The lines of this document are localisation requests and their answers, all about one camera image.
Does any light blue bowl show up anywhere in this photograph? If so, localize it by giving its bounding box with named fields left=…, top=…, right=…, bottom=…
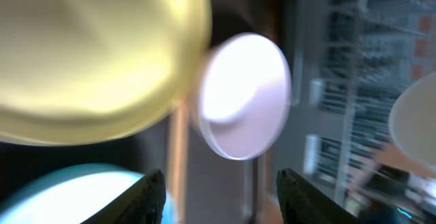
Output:
left=1, top=163, right=177, bottom=224

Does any pink shallow bowl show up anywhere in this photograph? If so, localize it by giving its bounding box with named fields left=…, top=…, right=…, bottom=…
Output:
left=189, top=33, right=292, bottom=161

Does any grey dishwasher rack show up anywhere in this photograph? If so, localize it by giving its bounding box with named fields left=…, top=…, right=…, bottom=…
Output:
left=272, top=0, right=436, bottom=224

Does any yellow plate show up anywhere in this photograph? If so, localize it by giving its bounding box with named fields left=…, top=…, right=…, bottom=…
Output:
left=1, top=0, right=212, bottom=146

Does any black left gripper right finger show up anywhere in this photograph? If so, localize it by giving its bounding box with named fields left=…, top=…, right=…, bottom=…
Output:
left=276, top=168, right=361, bottom=224

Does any white green cup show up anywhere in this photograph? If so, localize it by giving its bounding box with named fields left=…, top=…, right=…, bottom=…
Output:
left=388, top=72, right=435, bottom=171

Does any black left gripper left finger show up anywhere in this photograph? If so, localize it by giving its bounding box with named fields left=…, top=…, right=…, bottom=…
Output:
left=82, top=169, right=166, bottom=224

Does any wooden chopstick left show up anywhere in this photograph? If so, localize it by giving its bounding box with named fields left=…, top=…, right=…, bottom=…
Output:
left=166, top=99, right=189, bottom=224

